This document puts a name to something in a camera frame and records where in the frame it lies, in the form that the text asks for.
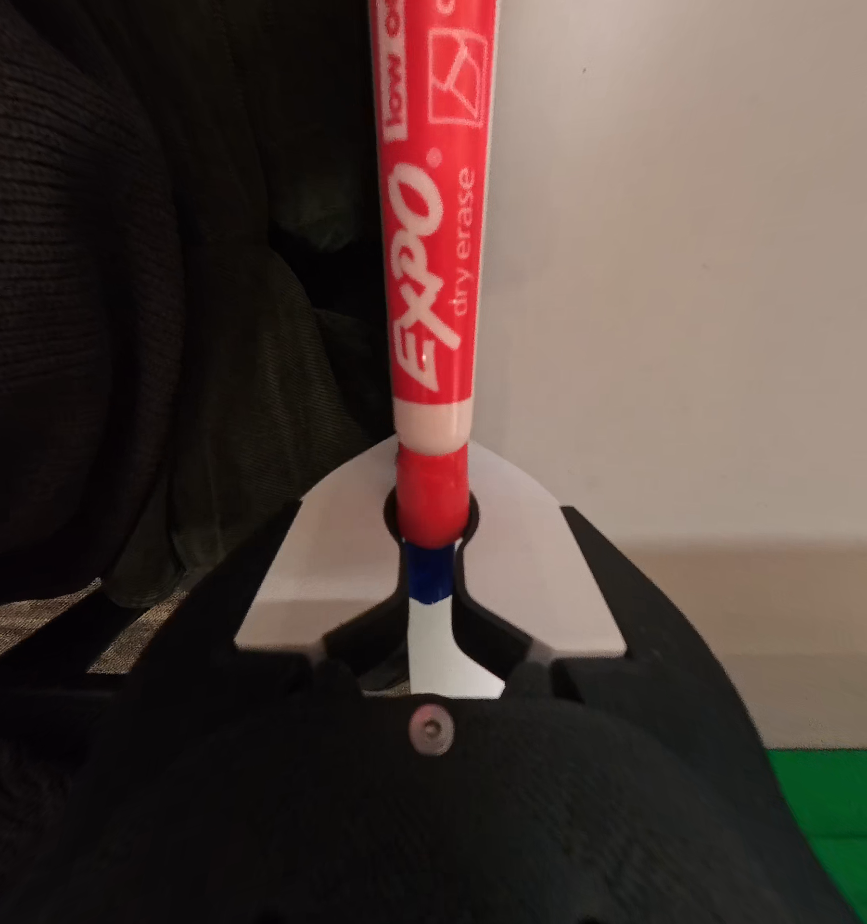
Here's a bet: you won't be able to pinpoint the dark corduroy pants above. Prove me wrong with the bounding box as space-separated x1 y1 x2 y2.
109 245 377 607

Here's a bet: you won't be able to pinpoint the red dry erase marker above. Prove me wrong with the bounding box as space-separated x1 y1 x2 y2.
367 0 494 550

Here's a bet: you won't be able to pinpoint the green plastic bin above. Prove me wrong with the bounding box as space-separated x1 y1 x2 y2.
764 749 867 924

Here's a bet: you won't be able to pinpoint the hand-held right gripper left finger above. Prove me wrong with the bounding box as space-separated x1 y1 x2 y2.
233 440 410 664

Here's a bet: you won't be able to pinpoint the blue dry erase marker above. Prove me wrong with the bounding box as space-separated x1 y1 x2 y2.
402 540 458 606

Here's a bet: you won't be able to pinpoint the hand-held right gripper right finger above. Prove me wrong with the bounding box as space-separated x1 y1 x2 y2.
451 442 629 664

